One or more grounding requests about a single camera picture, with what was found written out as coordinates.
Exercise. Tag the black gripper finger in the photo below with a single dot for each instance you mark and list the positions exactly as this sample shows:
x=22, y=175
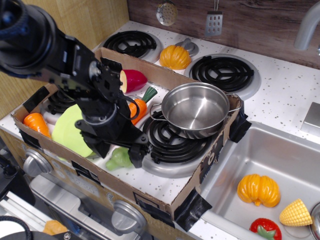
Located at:
x=98, y=145
x=137, y=153

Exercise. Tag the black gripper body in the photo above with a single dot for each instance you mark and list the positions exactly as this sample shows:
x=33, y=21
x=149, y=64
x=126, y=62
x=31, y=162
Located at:
x=110, y=122

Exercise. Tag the green toy broccoli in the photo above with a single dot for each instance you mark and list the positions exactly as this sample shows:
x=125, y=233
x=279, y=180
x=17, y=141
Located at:
x=119, y=159

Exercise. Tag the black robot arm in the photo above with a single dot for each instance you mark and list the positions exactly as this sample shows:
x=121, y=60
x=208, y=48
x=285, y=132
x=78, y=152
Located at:
x=32, y=47

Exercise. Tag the stainless steel pot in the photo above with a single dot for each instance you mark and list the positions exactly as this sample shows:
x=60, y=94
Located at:
x=196, y=110

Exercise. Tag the silver disc under plate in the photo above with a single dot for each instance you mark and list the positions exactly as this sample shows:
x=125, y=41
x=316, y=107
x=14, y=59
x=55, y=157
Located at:
x=93, y=156

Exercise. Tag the large orange toy carrot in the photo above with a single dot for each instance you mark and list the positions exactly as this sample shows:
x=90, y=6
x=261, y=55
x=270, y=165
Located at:
x=138, y=108

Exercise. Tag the front right black burner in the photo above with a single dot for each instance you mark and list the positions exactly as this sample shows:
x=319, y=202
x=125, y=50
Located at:
x=171, y=155

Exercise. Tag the black burner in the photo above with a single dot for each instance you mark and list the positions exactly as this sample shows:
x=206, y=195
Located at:
x=171, y=155
x=230, y=73
x=139, y=44
x=53, y=107

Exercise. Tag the light green plastic plate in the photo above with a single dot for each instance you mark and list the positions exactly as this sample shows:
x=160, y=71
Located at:
x=66, y=134

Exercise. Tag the red toy radish half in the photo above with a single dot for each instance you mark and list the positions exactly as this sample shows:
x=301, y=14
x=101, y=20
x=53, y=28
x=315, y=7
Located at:
x=132, y=80

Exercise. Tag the front left black burner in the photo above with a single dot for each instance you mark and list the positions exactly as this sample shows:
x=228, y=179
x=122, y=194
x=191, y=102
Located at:
x=53, y=107

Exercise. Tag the brown cardboard fence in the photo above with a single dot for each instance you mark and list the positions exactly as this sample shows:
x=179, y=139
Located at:
x=166, y=203

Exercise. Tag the right silver oven knob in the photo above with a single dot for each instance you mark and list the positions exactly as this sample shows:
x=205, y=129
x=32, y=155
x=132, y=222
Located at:
x=127, y=219

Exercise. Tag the silver oven knob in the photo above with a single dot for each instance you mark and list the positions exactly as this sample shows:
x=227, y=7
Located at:
x=35, y=164
x=127, y=219

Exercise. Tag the left silver oven knob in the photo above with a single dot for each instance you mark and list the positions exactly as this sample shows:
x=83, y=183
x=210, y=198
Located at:
x=35, y=164

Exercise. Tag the small orange toy carrot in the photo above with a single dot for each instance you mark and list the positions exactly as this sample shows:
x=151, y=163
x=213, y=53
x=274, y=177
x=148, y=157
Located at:
x=36, y=122

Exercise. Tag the back left black burner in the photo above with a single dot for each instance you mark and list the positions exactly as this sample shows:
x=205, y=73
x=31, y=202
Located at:
x=139, y=44

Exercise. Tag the orange toy pumpkin on stove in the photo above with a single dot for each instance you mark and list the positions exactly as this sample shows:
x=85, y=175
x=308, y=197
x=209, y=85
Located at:
x=175, y=57

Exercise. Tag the orange toy piece on floor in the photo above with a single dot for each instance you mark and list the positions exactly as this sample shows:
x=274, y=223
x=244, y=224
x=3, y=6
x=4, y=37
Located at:
x=54, y=227

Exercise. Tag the silver back stove knob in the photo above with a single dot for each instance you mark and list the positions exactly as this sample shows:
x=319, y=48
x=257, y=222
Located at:
x=189, y=46

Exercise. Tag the orange toy pumpkin in sink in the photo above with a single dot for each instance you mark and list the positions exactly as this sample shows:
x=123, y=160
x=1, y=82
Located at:
x=259, y=190

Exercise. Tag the back right black burner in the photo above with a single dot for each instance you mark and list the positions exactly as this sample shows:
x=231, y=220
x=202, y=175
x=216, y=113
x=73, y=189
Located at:
x=230, y=73

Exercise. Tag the hanging metal strainer ladle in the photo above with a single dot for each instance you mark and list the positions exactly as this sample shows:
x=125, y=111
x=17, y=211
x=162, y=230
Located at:
x=166, y=13

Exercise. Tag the hanging metal spatula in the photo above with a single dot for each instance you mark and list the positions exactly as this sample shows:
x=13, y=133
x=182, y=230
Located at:
x=214, y=21

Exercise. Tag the red toy strawberry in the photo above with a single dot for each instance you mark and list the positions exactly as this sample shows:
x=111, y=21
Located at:
x=266, y=228

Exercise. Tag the yellow toy corn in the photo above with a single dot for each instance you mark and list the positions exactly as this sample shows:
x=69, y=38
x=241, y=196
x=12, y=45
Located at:
x=296, y=214

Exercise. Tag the silver faucet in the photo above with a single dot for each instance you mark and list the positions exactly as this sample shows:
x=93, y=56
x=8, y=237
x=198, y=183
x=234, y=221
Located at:
x=307, y=27

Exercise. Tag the silver oven door handle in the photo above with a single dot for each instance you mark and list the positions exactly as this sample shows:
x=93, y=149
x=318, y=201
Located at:
x=70, y=209

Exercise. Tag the silver faucet handle base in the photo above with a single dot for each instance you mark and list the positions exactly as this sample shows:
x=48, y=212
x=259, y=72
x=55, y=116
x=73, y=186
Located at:
x=311, y=122

